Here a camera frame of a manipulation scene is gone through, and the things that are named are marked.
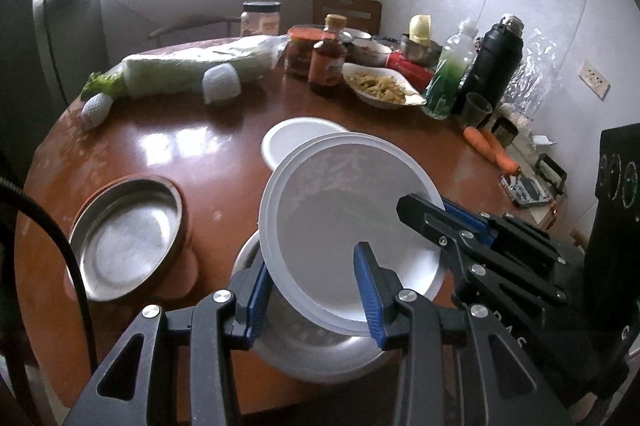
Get white foam-wrapped fruit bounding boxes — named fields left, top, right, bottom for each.
left=81, top=93, right=114, bottom=131
left=201, top=66, right=242, bottom=105

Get black thermos flask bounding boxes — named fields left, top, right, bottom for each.
left=452, top=14, right=525, bottom=117

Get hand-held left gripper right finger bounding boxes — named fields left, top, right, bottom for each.
left=353, top=242, right=576, bottom=426

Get white paper bowl red print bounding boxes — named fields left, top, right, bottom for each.
left=261, top=118, right=351, bottom=171
left=259, top=132, right=446, bottom=337

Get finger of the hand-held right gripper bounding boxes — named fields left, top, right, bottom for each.
left=442, top=200, right=572, bottom=265
left=396, top=193, right=566, bottom=348

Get red box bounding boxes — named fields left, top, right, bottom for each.
left=386, top=50, right=436, bottom=92

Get small bowl of food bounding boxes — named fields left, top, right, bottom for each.
left=345, top=36, right=393, bottom=66

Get black cable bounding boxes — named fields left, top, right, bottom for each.
left=0, top=178, right=99, bottom=369

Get shiny steel bowl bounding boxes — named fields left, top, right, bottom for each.
left=232, top=231, right=446, bottom=382

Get red chili jar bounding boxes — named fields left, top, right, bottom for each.
left=285, top=24, right=323, bottom=80

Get clear plastic bag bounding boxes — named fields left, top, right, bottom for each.
left=502, top=28, right=572, bottom=127

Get small dark cup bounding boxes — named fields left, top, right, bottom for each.
left=492, top=116, right=521, bottom=147

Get small steel cup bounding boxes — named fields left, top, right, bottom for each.
left=400, top=33, right=443, bottom=66

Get white wall socket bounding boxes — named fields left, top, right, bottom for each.
left=578, top=60, right=612, bottom=99

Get grey refrigerator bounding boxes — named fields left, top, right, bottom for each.
left=32, top=0, right=109, bottom=107

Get green leafy lettuce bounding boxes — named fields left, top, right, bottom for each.
left=81, top=72, right=128, bottom=99

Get brown sauce bottle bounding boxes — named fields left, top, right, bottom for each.
left=308, top=14, right=348, bottom=95

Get green liquid plastic bottle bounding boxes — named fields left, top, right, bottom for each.
left=421, top=20, right=480, bottom=121

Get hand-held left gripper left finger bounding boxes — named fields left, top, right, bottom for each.
left=62, top=251, right=274, bottom=426

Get glass jar dark lid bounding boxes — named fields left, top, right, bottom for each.
left=241, top=0, right=282, bottom=38

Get napa cabbage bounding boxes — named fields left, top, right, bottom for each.
left=122, top=34, right=281, bottom=97

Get yellow plastic cup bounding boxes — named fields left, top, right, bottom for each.
left=409, top=14, right=433, bottom=44

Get pink plastic plate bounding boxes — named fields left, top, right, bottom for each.
left=64, top=175, right=199, bottom=301

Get dark glass cup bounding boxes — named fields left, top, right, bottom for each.
left=460, top=92, right=494, bottom=131

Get white dish of food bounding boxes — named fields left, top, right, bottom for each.
left=341, top=62, right=427, bottom=109

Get round steel pan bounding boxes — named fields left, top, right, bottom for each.
left=67, top=178, right=184, bottom=301

